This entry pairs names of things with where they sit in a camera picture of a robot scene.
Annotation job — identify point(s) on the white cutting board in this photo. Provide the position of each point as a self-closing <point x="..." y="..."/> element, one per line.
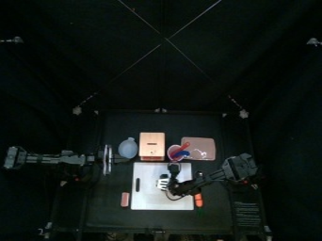
<point x="145" y="197"/>

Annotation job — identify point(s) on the pink toy block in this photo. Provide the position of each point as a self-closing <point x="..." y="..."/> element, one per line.
<point x="124" y="199"/>

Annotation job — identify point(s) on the pale blue bowl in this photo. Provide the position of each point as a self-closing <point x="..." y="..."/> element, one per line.
<point x="127" y="147"/>

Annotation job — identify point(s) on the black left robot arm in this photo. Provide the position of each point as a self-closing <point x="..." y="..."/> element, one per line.
<point x="41" y="157"/>

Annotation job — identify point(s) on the black base plate white print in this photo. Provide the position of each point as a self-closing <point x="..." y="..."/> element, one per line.
<point x="247" y="216"/>

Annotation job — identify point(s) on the brown rectangular plate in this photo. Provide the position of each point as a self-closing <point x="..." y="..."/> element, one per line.
<point x="203" y="144"/>

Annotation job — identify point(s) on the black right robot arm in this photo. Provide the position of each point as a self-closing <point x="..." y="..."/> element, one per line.
<point x="239" y="166"/>

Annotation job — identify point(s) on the orange toy carrot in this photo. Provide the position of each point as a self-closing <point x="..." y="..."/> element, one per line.
<point x="198" y="200"/>

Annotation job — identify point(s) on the grey metal frame clamp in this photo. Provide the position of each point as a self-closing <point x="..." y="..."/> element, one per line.
<point x="267" y="231"/>
<point x="47" y="229"/>
<point x="159" y="110"/>
<point x="76" y="110"/>
<point x="312" y="41"/>
<point x="15" y="40"/>
<point x="243" y="113"/>

